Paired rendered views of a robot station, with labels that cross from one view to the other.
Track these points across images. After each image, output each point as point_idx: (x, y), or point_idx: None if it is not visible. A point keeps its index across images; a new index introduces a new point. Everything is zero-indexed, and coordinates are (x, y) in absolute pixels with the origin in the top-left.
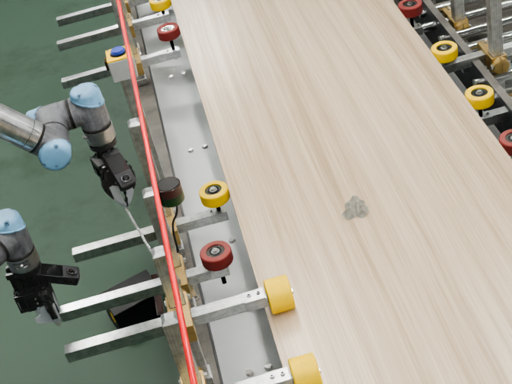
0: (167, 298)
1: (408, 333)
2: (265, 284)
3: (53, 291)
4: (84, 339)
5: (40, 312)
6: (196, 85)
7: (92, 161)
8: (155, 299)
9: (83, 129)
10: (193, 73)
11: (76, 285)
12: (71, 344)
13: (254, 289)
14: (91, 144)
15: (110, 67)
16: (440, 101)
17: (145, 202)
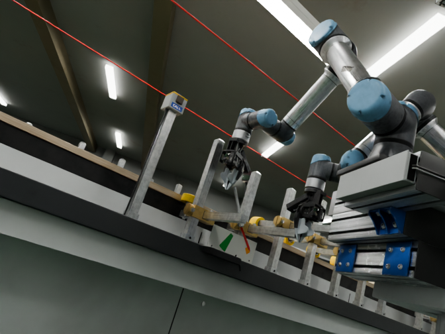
0: (290, 213)
1: None
2: (262, 217)
3: (294, 219)
4: (323, 224)
5: (310, 226)
6: (69, 143)
7: (238, 153)
8: (230, 254)
9: (251, 132)
10: (44, 133)
11: (293, 213)
12: (328, 225)
13: (262, 220)
14: (248, 142)
15: (186, 103)
16: None
17: (260, 177)
